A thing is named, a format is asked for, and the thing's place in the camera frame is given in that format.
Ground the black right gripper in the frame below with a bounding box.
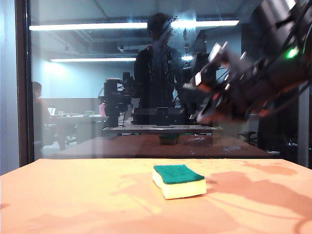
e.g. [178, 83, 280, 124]
[182, 55, 293, 123]

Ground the green and yellow sponge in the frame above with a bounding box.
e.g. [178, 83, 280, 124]
[152, 164, 207, 200]

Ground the large glass window pane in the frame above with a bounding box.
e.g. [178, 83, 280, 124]
[26, 0, 302, 159]

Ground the grey window frame post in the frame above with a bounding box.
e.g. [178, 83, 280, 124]
[296, 85, 312, 169]

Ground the dark brown window frame post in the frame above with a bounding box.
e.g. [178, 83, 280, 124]
[15, 0, 34, 168]

